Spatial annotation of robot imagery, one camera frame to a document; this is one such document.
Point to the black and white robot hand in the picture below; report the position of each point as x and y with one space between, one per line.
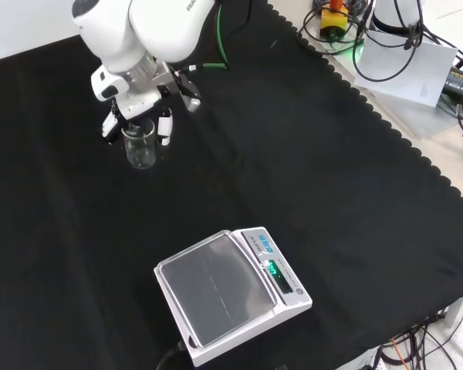
139 102

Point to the clear glass beaker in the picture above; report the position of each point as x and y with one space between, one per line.
139 148

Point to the white electronic balance steel pan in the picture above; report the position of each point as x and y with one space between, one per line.
231 293

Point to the black bench cloth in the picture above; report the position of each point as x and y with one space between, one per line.
200 200

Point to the yellow stop button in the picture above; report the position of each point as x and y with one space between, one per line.
333 21

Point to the white paper sheet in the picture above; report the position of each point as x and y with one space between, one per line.
407 67

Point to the black power adapter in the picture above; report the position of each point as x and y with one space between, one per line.
460 84

